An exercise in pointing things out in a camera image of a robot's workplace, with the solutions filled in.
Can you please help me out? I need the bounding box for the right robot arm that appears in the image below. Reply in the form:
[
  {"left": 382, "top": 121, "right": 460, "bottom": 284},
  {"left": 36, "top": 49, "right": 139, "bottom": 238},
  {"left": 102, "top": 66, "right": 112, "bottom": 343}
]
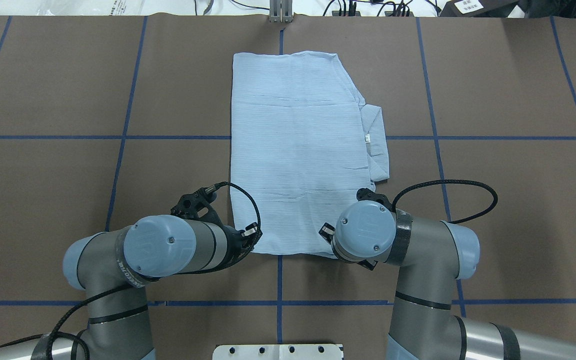
[{"left": 319, "top": 200, "right": 576, "bottom": 360}]

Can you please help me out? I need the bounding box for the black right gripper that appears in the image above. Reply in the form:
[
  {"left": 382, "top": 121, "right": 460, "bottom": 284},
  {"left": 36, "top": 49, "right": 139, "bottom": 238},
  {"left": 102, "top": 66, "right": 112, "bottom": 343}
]
[{"left": 318, "top": 223, "right": 378, "bottom": 271}]

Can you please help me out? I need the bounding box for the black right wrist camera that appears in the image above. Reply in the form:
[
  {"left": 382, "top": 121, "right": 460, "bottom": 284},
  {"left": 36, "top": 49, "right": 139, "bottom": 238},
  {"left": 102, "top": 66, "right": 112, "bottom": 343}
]
[{"left": 356, "top": 187, "right": 393, "bottom": 212}]

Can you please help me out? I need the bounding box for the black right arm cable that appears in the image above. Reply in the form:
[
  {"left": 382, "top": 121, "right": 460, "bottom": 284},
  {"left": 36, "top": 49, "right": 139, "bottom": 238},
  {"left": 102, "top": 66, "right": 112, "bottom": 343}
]
[{"left": 390, "top": 179, "right": 499, "bottom": 225}]

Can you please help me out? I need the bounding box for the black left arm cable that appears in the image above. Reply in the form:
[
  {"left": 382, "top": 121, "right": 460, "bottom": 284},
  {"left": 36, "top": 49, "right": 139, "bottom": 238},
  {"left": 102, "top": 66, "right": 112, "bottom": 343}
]
[{"left": 0, "top": 181, "right": 263, "bottom": 360}]

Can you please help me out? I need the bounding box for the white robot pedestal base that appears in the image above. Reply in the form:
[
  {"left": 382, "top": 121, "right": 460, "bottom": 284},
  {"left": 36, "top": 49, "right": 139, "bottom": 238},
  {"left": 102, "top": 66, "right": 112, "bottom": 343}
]
[{"left": 212, "top": 343, "right": 345, "bottom": 360}]

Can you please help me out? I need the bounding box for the light blue button shirt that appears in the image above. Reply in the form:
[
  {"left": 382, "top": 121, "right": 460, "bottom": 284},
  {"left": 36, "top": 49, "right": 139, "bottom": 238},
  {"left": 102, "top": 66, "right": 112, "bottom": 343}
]
[{"left": 230, "top": 50, "right": 390, "bottom": 258}]

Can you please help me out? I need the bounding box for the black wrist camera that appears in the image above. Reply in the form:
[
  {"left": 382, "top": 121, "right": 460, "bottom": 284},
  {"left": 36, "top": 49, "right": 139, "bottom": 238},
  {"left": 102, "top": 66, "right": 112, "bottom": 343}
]
[
  {"left": 170, "top": 185, "right": 223, "bottom": 226},
  {"left": 356, "top": 187, "right": 393, "bottom": 212}
]

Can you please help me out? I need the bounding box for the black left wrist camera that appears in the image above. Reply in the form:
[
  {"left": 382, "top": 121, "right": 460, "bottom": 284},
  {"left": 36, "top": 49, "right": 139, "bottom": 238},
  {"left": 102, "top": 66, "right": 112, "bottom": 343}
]
[{"left": 170, "top": 185, "right": 223, "bottom": 226}]

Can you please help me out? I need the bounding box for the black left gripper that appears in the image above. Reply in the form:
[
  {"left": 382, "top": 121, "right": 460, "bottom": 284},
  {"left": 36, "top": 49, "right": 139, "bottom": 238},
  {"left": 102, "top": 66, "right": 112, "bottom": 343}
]
[{"left": 225, "top": 222, "right": 263, "bottom": 261}]

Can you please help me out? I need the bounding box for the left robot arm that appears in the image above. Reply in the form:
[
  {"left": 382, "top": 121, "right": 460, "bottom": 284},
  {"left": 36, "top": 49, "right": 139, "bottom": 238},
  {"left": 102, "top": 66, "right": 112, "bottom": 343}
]
[{"left": 0, "top": 214, "right": 262, "bottom": 360}]

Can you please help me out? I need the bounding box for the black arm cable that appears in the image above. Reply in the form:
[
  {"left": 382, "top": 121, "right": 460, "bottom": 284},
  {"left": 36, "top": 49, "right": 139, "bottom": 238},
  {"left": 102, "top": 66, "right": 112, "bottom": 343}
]
[
  {"left": 0, "top": 181, "right": 263, "bottom": 360},
  {"left": 390, "top": 179, "right": 499, "bottom": 225}
]

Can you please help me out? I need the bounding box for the aluminium frame post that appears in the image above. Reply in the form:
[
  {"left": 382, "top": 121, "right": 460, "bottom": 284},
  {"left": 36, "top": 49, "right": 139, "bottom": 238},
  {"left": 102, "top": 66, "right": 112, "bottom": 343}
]
[{"left": 269, "top": 0, "right": 294, "bottom": 23}]

